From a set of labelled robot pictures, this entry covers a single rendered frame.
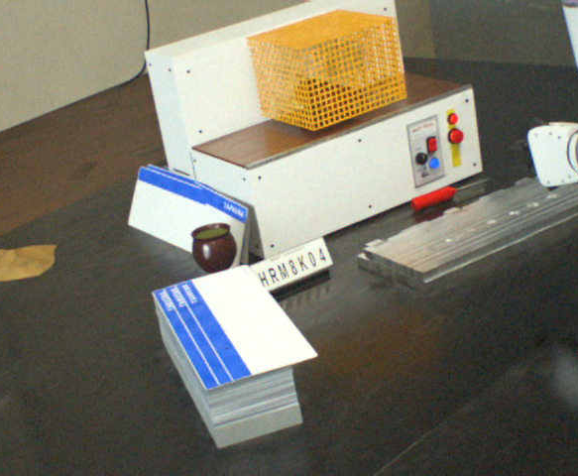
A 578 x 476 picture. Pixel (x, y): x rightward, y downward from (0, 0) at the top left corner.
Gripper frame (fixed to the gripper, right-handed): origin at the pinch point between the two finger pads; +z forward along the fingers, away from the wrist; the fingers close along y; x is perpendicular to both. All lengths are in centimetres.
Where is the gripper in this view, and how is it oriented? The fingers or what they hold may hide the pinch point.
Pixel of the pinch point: (524, 156)
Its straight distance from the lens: 227.8
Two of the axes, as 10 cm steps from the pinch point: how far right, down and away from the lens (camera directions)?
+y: 2.9, 9.4, 1.7
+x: 8.3, -3.3, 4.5
